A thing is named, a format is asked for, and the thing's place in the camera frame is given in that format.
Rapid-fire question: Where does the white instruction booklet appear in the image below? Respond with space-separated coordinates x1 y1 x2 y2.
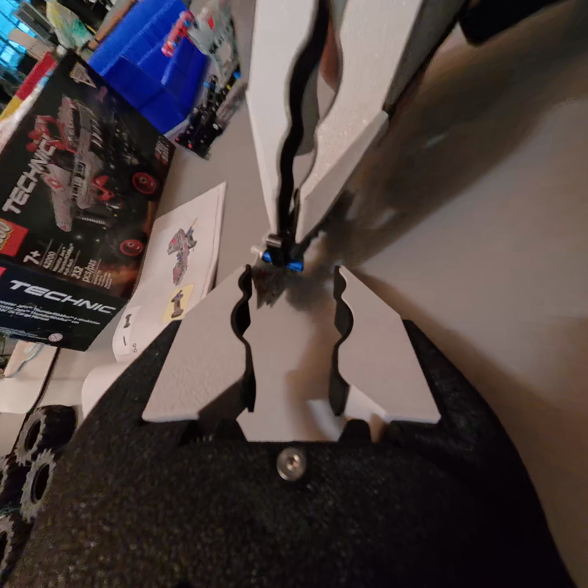
82 181 227 416

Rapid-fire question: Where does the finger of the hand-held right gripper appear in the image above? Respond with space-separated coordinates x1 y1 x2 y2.
246 0 331 239
294 0 462 244

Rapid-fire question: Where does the person's right hand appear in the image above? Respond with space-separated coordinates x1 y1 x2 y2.
320 9 344 114

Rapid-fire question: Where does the small blue-pinned toy brick part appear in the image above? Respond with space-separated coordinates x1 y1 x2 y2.
250 232 306 275

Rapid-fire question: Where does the black toy tyre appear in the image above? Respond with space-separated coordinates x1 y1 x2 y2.
14 404 78 466
0 452 24 508
21 448 58 522
0 512 32 582

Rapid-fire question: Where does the blue plastic bin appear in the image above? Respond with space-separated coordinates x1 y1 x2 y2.
87 0 209 134

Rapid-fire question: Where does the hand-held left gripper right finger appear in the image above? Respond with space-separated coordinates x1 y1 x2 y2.
327 265 443 424

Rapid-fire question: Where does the black toy vehicle chassis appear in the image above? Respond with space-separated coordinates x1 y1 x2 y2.
161 5 246 159

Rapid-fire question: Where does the toy truck set box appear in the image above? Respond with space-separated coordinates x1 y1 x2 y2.
0 51 176 352

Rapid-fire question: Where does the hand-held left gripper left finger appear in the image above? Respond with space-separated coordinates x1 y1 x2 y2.
141 264 256 421

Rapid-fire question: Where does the white paper sheet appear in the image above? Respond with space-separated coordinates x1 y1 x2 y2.
0 340 58 414

